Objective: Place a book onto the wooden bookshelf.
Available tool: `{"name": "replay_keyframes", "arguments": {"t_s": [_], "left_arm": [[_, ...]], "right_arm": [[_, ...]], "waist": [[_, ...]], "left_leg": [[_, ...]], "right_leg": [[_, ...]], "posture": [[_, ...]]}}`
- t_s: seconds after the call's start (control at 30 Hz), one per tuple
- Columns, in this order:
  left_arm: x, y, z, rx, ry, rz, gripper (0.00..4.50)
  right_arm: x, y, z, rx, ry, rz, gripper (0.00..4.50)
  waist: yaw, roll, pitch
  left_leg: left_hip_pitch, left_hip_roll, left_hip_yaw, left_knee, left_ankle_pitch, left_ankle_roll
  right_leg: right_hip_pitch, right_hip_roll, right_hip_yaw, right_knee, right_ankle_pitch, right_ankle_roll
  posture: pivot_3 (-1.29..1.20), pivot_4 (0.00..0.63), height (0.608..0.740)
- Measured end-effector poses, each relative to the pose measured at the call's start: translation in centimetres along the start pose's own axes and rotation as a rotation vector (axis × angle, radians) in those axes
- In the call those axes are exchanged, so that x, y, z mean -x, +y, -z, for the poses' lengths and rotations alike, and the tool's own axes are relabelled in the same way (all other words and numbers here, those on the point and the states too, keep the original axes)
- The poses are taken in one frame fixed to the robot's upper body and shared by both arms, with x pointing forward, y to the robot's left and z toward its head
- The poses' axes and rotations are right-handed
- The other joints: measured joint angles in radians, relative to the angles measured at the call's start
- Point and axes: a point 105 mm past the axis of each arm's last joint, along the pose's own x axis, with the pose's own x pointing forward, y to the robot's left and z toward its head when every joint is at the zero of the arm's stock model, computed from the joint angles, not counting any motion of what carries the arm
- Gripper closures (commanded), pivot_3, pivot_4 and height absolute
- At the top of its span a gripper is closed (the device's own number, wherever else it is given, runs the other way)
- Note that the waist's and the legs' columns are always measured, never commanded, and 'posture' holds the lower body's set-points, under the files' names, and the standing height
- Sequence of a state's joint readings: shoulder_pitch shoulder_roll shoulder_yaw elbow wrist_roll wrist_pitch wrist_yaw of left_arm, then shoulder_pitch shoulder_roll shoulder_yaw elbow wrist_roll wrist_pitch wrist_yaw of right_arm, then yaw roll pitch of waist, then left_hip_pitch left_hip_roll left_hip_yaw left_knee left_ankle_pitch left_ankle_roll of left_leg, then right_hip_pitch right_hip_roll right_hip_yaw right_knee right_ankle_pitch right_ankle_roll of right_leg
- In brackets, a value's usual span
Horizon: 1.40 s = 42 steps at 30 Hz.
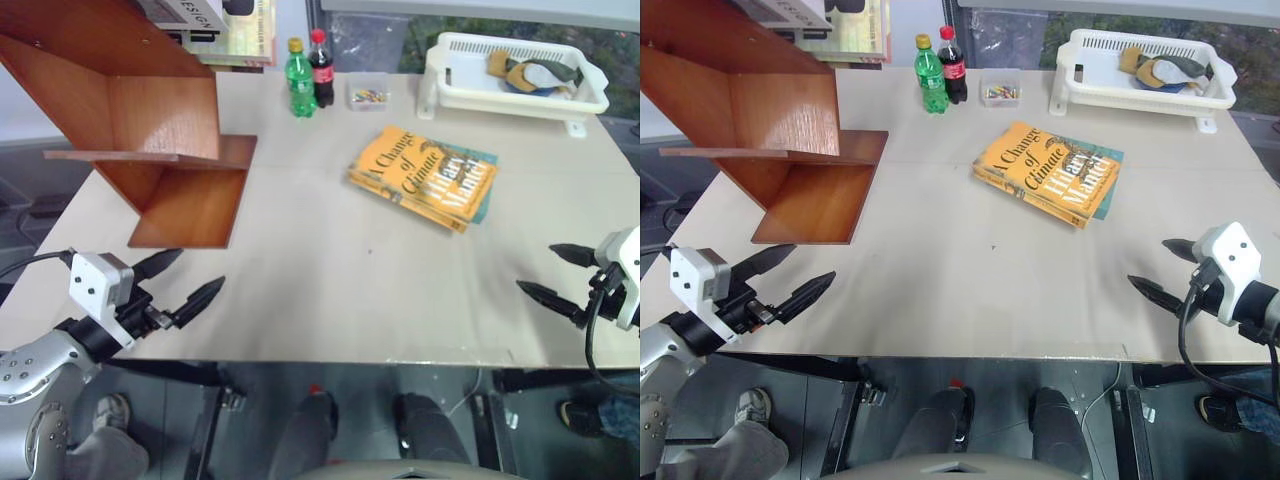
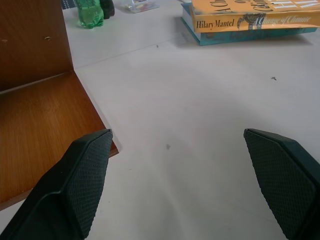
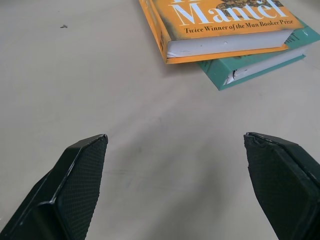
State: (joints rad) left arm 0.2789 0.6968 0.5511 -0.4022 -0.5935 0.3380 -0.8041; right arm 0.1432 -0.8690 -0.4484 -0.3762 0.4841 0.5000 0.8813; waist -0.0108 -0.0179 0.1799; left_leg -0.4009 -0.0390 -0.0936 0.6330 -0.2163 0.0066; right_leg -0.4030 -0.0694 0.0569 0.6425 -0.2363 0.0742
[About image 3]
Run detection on teal hardcover book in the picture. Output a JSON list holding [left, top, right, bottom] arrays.
[[198, 14, 320, 92]]

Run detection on orange hardcover book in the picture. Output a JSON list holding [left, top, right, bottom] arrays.
[[138, 0, 297, 65]]

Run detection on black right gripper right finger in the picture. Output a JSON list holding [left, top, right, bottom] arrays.
[[243, 132, 320, 240]]

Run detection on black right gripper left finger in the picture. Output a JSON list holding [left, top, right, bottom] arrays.
[[0, 133, 109, 240]]

